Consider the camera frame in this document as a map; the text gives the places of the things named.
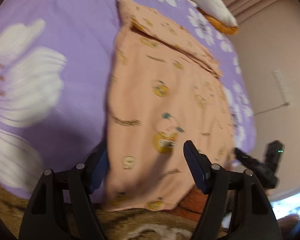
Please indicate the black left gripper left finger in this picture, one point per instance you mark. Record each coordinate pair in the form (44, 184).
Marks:
(45, 216)

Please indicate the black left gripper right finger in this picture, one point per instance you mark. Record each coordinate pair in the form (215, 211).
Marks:
(252, 216)

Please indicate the orange cartoon print baby garment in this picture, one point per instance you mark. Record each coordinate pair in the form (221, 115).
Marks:
(165, 90)

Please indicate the orange fuzzy clothing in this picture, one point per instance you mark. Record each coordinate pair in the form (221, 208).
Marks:
(192, 205)

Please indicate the purple floral blanket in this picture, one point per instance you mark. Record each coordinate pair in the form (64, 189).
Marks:
(55, 58)

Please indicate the white goose plush toy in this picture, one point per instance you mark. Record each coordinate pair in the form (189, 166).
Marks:
(216, 12)

